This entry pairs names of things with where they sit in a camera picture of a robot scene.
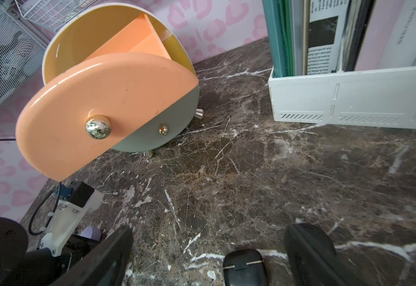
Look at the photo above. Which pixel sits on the yellow drawer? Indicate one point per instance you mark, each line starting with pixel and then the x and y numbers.
pixel 177 53

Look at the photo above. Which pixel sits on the white round drawer cabinet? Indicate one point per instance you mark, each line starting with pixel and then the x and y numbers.
pixel 146 79

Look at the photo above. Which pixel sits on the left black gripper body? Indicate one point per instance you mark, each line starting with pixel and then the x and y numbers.
pixel 41 268

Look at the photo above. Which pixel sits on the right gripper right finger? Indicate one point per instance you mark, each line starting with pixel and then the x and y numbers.
pixel 313 258

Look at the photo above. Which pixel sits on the orange top drawer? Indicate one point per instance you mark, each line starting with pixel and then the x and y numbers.
pixel 65 125

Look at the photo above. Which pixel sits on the white file organizer box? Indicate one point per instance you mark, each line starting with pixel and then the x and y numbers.
pixel 377 98

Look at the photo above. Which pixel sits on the black earphone case upper left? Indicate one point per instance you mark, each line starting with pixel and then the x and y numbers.
pixel 244 268

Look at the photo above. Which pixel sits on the white pink book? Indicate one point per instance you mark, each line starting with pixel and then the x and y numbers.
pixel 390 38

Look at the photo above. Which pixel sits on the white wire wall shelf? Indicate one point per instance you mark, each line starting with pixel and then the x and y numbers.
pixel 51 14

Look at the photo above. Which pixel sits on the grey bottom drawer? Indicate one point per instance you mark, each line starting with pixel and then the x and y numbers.
pixel 163 128

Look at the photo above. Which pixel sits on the purple earphone case upper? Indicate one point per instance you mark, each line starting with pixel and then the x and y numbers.
pixel 92 233

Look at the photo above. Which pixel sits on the black binder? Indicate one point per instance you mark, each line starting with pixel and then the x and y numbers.
pixel 358 17

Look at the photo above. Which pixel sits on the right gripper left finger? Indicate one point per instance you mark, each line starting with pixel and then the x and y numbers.
pixel 105 265

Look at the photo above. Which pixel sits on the teal green folder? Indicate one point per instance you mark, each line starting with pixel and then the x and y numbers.
pixel 278 24

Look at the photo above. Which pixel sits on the white mesh wall basket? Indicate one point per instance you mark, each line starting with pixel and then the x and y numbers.
pixel 20 55

